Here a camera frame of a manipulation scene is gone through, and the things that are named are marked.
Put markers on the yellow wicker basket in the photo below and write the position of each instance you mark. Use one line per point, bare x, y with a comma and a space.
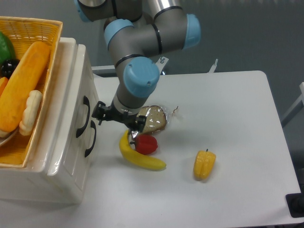
23, 32

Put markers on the green toy vegetable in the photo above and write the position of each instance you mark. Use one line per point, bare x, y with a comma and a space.
7, 50

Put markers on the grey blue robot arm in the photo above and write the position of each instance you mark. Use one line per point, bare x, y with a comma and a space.
132, 39

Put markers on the yellow toy bell pepper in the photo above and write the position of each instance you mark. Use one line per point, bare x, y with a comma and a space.
203, 165

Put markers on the white plate in basket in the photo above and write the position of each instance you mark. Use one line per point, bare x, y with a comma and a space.
4, 140

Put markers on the white drawer cabinet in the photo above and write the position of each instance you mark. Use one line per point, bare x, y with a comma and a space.
33, 182

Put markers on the orange toy slice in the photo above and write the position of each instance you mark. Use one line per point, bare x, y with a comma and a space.
3, 83

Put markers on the yellow toy banana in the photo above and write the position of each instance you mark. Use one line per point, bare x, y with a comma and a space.
138, 159

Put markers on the white metal bracket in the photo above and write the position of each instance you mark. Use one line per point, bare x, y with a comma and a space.
162, 62

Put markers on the wrapped brown bread slice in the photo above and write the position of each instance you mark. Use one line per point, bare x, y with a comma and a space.
158, 118

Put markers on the red toy bell pepper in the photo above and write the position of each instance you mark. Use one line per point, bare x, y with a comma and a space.
145, 144

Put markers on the white frame at right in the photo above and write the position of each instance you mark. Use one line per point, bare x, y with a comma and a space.
294, 109

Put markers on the cream toy croissant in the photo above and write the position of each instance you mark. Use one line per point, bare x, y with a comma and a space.
30, 112

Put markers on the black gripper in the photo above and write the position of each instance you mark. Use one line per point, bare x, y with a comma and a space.
102, 112

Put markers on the black device at edge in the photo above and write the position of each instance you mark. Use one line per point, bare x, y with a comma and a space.
295, 202

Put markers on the white drawer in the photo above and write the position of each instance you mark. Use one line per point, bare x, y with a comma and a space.
86, 155
77, 113

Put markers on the orange toy bread loaf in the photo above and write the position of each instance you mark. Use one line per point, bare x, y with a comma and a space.
23, 80

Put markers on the black toy grapes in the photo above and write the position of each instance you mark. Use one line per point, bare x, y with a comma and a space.
8, 67

